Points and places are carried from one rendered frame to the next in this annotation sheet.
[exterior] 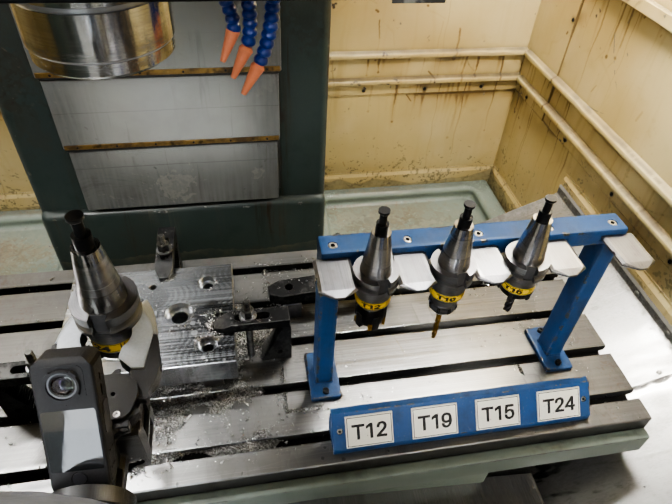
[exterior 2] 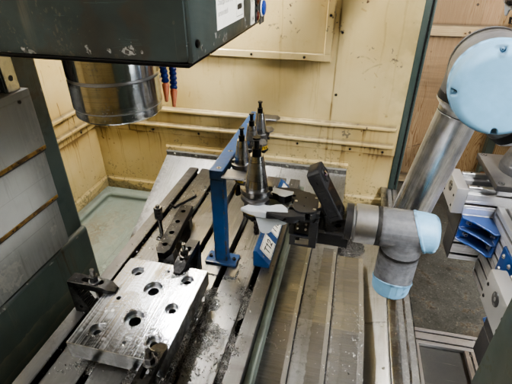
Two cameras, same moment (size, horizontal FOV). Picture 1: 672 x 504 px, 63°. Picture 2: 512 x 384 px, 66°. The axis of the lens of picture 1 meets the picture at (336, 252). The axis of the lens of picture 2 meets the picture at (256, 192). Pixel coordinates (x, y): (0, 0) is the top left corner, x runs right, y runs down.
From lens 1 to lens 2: 0.81 m
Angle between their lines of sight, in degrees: 51
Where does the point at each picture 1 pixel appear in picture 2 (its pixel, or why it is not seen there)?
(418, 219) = (104, 224)
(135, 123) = not seen: outside the picture
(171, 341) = (173, 295)
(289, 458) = (262, 284)
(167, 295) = (132, 291)
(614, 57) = not seen: hidden behind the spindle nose
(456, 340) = (233, 210)
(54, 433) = (332, 195)
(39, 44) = (136, 104)
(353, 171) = not seen: hidden behind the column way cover
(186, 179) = (14, 267)
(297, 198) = (73, 236)
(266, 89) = (41, 165)
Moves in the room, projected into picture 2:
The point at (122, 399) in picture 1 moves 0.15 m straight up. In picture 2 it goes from (309, 196) to (316, 123)
